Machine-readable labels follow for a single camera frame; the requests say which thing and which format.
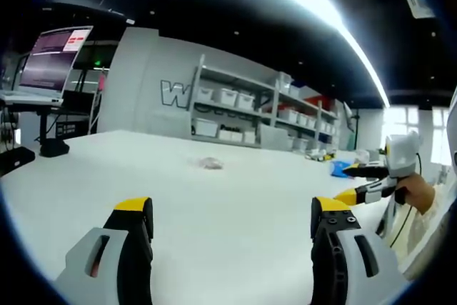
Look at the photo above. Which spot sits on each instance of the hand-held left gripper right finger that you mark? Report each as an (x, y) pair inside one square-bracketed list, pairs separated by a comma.
[(342, 248)]

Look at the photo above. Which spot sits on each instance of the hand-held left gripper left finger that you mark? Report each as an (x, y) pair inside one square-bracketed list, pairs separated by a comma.
[(107, 248)]

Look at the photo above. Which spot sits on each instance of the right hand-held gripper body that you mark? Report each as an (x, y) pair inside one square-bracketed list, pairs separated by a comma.
[(401, 156)]

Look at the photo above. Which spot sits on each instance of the clear resealable bag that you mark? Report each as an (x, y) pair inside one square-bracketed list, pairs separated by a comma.
[(210, 163)]

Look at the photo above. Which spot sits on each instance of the open laptop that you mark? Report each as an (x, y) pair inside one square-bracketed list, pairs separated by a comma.
[(46, 65)]

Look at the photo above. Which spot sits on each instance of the person's right hand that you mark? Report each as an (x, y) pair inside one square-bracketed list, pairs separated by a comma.
[(416, 190)]

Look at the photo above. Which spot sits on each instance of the blue packet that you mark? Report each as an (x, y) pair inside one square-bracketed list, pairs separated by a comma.
[(339, 168)]

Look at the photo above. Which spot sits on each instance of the grey storage shelf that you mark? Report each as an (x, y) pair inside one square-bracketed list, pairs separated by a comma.
[(264, 105)]

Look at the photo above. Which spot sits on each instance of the black box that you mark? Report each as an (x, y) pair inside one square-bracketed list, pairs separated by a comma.
[(14, 159)]

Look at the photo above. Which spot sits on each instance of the black laptop stand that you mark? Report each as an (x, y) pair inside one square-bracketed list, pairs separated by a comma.
[(50, 130)]

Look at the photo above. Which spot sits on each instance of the row of white storage bins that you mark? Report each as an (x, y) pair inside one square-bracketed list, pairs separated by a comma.
[(226, 98)]

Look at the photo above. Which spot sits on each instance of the ceiling light strip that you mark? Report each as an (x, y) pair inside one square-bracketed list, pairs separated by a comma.
[(321, 8)]

